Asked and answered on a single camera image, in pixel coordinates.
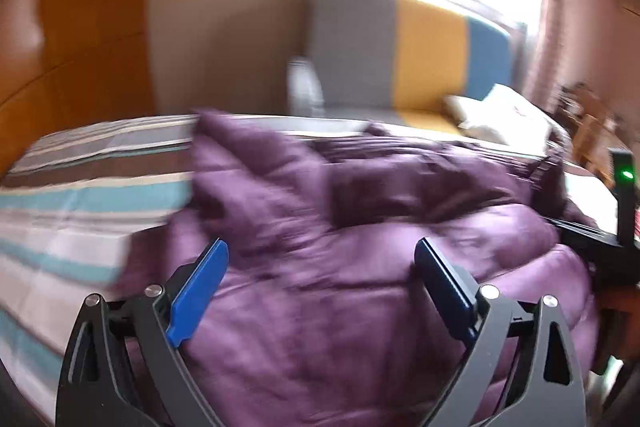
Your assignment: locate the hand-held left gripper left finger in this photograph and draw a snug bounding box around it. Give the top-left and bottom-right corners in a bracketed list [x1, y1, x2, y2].
[55, 237, 230, 427]

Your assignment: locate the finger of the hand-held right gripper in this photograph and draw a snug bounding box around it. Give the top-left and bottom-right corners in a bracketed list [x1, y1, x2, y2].
[547, 213, 621, 253]

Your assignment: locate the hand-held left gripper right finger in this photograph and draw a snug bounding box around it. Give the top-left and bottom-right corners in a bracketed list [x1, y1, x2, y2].
[414, 237, 587, 427]

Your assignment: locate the purple puffer jacket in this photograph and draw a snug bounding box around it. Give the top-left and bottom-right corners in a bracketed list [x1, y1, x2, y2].
[112, 109, 603, 427]

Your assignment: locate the rattan chair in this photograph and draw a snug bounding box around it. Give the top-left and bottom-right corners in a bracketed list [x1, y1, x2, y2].
[560, 82, 623, 172]

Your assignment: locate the white printed pillow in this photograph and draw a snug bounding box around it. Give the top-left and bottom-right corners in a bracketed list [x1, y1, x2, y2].
[444, 83, 563, 152]

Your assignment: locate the bed with striped sheet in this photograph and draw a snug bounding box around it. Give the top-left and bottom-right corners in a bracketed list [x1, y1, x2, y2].
[0, 114, 636, 427]

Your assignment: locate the patterned beige curtain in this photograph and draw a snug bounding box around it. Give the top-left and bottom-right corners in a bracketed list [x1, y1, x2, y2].
[515, 0, 591, 108]

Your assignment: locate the grey yellow blue sofa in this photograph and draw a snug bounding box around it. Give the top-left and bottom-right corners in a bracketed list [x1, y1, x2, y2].
[287, 0, 528, 140]

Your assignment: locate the wooden wardrobe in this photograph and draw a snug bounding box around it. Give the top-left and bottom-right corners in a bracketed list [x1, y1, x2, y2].
[0, 0, 161, 178]

